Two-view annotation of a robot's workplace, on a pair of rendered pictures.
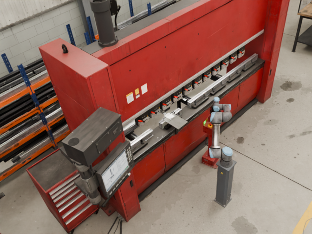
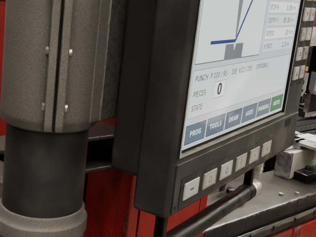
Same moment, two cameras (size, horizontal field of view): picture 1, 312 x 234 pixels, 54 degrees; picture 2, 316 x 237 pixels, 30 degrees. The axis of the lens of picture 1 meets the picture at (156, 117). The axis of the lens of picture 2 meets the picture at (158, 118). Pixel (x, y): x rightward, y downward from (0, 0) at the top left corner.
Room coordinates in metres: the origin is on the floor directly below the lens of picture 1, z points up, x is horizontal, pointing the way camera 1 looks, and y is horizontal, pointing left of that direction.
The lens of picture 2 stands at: (1.09, 0.64, 1.52)
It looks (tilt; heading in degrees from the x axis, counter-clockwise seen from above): 14 degrees down; 353
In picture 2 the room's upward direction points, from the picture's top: 7 degrees clockwise
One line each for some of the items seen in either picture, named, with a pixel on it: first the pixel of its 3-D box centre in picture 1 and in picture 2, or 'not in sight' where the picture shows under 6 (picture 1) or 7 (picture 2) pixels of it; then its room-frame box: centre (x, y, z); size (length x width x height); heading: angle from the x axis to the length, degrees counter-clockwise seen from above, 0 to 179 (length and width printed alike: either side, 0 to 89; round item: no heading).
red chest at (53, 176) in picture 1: (67, 193); not in sight; (2.38, 1.23, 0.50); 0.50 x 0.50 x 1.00; 39
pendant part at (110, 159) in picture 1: (114, 167); (226, 48); (1.92, 0.45, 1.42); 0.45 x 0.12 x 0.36; 143
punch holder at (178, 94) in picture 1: (175, 94); not in sight; (3.17, -0.29, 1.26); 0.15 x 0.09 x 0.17; 129
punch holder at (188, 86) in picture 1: (185, 87); not in sight; (3.29, -0.44, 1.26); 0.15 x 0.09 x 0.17; 129
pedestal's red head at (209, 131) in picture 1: (211, 125); not in sight; (3.05, -0.75, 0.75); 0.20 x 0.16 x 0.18; 140
